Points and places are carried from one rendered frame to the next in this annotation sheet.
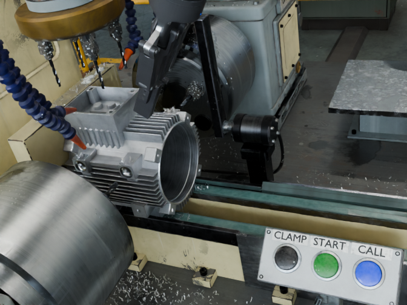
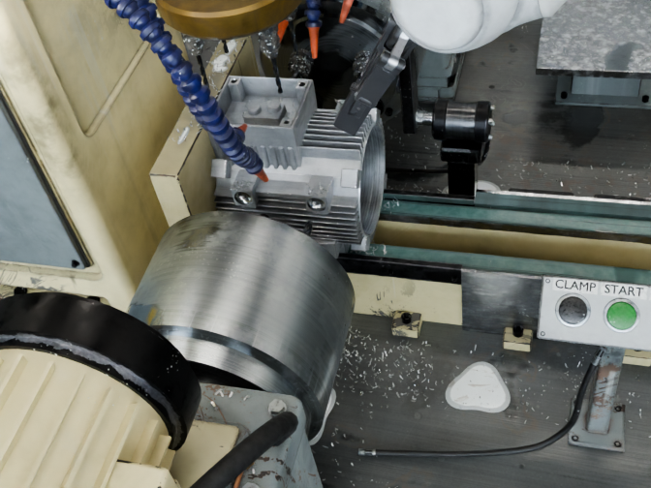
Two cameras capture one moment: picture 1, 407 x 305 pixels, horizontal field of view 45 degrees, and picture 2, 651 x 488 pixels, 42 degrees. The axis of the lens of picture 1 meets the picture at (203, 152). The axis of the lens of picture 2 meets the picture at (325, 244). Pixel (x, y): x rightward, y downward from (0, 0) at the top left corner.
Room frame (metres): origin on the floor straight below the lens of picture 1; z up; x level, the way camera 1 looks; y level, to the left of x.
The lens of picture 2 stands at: (-0.06, 0.24, 1.82)
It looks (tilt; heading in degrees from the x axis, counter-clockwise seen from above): 47 degrees down; 352
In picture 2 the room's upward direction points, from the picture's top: 11 degrees counter-clockwise
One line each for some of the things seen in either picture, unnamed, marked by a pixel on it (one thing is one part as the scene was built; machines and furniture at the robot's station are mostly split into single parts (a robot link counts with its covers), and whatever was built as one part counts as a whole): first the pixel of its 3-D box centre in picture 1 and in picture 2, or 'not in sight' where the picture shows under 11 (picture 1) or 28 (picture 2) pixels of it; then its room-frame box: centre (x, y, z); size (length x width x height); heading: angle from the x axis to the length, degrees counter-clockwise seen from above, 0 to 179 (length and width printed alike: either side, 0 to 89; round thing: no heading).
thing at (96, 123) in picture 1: (105, 115); (264, 122); (0.84, 0.17, 1.11); 0.12 x 0.11 x 0.07; 60
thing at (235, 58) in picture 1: (200, 71); (354, 23); (1.11, -0.03, 1.04); 0.41 x 0.25 x 0.25; 150
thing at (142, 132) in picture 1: (135, 158); (303, 174); (0.82, 0.13, 1.02); 0.20 x 0.19 x 0.19; 60
